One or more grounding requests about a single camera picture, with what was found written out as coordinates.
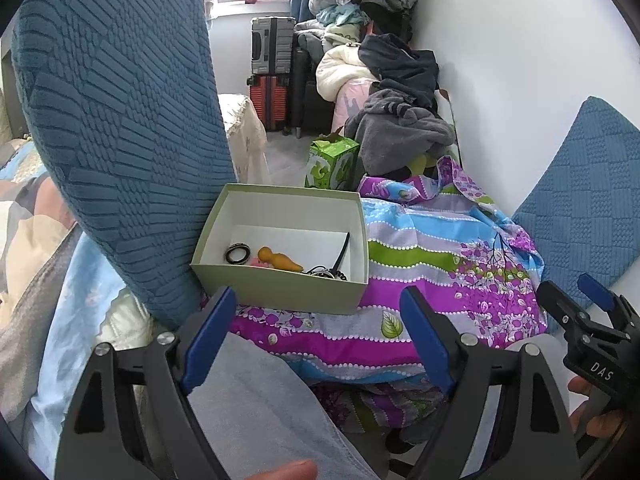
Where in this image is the dark navy hoodie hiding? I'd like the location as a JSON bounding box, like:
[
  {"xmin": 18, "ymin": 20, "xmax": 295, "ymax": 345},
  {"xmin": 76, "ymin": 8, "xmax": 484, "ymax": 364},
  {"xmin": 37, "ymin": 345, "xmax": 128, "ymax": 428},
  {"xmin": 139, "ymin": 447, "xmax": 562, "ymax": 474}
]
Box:
[{"xmin": 358, "ymin": 34, "xmax": 439, "ymax": 110}]

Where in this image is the beaded dark necklace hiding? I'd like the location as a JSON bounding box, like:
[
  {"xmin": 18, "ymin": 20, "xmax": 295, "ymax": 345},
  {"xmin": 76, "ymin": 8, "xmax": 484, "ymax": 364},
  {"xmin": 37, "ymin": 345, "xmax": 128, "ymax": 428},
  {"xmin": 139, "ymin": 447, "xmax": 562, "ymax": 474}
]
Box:
[{"xmin": 305, "ymin": 231, "xmax": 353, "ymax": 282}]

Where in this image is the cream lace covered stool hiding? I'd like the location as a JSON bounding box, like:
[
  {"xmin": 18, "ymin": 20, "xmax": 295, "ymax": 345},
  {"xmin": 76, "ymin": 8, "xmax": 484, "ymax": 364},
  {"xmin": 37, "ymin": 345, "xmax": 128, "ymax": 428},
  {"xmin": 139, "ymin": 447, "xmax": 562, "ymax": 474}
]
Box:
[{"xmin": 218, "ymin": 93, "xmax": 271, "ymax": 184}]

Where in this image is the right blue textured cushion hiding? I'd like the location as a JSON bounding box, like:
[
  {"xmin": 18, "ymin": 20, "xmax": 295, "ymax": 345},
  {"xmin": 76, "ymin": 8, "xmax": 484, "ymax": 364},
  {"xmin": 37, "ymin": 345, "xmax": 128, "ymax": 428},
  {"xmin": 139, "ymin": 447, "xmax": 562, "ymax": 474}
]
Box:
[{"xmin": 512, "ymin": 96, "xmax": 639, "ymax": 309}]

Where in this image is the grey suitcase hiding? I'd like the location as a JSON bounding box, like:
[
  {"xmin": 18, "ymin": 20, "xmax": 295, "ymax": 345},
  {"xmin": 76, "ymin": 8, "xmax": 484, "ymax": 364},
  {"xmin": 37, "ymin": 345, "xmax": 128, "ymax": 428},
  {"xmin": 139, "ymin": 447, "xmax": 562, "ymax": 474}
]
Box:
[{"xmin": 250, "ymin": 16, "xmax": 296, "ymax": 76}]

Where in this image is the red suitcase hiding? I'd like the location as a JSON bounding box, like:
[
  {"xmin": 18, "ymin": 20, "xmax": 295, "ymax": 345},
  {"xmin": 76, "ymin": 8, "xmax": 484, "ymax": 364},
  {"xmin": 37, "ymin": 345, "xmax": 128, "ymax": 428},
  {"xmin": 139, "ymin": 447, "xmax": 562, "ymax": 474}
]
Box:
[{"xmin": 247, "ymin": 75, "xmax": 290, "ymax": 131}]

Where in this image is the colourful striped floral cloth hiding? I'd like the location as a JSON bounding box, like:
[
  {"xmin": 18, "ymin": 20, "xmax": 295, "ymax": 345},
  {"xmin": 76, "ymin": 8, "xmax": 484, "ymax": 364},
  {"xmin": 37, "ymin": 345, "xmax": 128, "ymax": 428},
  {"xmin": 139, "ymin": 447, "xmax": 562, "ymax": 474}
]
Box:
[{"xmin": 231, "ymin": 156, "xmax": 548, "ymax": 384}]

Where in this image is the blue textured cushion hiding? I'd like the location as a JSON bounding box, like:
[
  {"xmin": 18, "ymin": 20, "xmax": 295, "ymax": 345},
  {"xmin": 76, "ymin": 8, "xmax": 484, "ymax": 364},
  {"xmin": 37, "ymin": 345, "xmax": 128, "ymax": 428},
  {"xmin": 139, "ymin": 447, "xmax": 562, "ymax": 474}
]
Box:
[
  {"xmin": 512, "ymin": 96, "xmax": 639, "ymax": 309},
  {"xmin": 12, "ymin": 0, "xmax": 235, "ymax": 327}
]

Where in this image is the cream white blanket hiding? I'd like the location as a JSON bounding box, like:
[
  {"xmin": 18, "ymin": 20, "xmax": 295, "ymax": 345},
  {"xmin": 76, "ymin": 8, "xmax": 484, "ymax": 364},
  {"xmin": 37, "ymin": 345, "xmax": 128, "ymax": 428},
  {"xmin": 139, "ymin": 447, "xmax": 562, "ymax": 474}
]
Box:
[{"xmin": 316, "ymin": 44, "xmax": 374, "ymax": 102}]

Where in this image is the pink printed garment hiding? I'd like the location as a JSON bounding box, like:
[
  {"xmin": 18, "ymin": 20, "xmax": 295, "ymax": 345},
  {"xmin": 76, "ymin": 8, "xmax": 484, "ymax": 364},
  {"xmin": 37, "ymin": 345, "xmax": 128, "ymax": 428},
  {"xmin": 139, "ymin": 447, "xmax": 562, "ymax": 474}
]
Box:
[{"xmin": 332, "ymin": 77, "xmax": 373, "ymax": 131}]

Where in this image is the person's right hand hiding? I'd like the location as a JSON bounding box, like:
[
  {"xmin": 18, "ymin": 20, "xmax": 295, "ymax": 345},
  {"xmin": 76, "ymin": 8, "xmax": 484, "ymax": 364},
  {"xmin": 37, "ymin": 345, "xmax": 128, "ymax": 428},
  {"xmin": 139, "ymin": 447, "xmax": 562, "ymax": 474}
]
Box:
[{"xmin": 566, "ymin": 375, "xmax": 632, "ymax": 441}]

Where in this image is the pink hair clip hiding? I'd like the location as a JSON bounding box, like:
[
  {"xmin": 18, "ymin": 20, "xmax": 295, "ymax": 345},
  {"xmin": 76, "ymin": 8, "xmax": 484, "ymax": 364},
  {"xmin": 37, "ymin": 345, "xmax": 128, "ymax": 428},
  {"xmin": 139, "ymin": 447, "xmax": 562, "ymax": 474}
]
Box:
[{"xmin": 248, "ymin": 257, "xmax": 270, "ymax": 268}]

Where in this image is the orange gourd pendant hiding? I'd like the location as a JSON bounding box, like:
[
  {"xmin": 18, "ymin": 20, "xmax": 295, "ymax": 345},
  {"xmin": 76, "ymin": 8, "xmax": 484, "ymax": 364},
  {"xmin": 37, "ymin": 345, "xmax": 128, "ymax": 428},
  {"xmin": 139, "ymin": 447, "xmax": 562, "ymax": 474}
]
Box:
[{"xmin": 257, "ymin": 246, "xmax": 304, "ymax": 273}]

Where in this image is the grey fleece garment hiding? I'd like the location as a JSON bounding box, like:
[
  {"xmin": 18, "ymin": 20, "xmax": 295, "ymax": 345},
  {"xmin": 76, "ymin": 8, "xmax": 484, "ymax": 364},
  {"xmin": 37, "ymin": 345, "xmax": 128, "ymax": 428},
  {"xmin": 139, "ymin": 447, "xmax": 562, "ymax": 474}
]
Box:
[{"xmin": 344, "ymin": 89, "xmax": 456, "ymax": 176}]

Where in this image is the pale green cardboard box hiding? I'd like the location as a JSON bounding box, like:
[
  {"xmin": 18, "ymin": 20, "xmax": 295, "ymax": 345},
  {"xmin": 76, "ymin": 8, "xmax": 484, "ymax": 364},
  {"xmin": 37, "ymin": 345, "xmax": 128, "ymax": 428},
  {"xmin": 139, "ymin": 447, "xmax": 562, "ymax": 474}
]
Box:
[{"xmin": 191, "ymin": 183, "xmax": 369, "ymax": 315}]

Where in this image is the person's left hand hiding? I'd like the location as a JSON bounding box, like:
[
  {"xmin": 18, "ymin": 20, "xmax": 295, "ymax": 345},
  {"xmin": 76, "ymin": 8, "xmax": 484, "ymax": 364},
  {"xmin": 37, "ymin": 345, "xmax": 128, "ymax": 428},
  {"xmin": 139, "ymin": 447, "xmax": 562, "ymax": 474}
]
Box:
[{"xmin": 247, "ymin": 460, "xmax": 318, "ymax": 480}]

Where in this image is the left blue textured cushion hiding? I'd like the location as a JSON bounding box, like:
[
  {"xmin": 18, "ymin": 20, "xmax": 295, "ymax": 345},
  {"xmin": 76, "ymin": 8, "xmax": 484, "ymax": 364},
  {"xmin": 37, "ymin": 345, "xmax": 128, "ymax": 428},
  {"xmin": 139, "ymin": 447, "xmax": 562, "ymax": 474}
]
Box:
[{"xmin": 12, "ymin": 0, "xmax": 235, "ymax": 327}]

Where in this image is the black armchair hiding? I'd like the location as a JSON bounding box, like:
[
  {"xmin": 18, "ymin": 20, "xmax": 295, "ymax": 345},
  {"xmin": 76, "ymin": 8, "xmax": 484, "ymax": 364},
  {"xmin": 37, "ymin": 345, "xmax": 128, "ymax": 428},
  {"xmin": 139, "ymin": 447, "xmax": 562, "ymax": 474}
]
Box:
[{"xmin": 288, "ymin": 34, "xmax": 334, "ymax": 138}]

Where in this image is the green cardboard carton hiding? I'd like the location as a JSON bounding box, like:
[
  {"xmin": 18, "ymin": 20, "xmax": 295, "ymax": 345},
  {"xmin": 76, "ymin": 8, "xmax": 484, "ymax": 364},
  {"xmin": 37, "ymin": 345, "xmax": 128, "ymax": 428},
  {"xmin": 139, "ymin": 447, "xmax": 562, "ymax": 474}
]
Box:
[{"xmin": 305, "ymin": 127, "xmax": 359, "ymax": 190}]

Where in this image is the grey trouser leg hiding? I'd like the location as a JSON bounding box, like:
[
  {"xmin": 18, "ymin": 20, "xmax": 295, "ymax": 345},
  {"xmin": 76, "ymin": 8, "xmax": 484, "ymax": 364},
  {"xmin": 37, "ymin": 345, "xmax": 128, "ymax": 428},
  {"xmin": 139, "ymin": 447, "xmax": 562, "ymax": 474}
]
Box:
[{"xmin": 189, "ymin": 334, "xmax": 378, "ymax": 479}]

